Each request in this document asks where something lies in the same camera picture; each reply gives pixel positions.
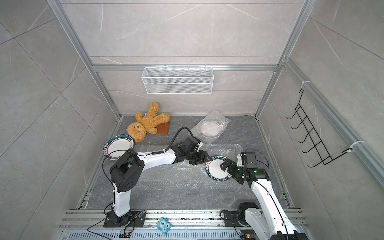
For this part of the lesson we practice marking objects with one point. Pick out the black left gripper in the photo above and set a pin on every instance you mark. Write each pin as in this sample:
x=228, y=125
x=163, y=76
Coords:
x=204, y=157

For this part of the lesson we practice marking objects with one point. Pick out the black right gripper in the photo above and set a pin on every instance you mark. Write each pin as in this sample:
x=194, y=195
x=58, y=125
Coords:
x=231, y=170

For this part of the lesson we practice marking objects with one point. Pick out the bubble plate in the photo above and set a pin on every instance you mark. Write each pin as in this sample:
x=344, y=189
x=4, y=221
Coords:
x=116, y=146
x=214, y=171
x=211, y=127

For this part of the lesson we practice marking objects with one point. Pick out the large bubble wrap sheet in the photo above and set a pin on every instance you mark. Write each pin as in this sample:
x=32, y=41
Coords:
x=180, y=184

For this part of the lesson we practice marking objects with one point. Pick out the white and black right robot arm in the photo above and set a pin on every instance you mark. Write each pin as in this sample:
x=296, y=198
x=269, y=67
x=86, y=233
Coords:
x=269, y=221

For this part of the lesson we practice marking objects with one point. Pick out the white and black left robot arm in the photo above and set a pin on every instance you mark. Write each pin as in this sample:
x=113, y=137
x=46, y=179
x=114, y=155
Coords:
x=126, y=172

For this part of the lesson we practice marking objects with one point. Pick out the brown wooden block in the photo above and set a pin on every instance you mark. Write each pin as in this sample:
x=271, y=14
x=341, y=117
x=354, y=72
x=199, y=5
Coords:
x=163, y=129

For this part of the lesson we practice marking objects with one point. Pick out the brown teddy bear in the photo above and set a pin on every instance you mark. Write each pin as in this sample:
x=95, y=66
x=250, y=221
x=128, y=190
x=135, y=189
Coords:
x=147, y=124

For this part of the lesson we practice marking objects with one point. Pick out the blue cartoon toy figure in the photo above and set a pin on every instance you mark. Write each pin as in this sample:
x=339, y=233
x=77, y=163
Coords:
x=164, y=225

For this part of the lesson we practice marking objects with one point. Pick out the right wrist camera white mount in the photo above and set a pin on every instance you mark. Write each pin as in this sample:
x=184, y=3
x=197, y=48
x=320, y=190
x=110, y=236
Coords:
x=240, y=162

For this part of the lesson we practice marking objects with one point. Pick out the white wire mesh basket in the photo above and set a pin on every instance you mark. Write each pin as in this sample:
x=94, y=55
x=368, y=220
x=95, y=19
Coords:
x=178, y=80

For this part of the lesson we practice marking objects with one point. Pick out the black wire hook rack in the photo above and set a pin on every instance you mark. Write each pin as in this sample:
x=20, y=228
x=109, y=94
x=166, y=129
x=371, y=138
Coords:
x=312, y=136

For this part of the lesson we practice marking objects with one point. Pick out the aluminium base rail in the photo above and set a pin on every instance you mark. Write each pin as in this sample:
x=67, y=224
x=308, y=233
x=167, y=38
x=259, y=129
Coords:
x=186, y=225

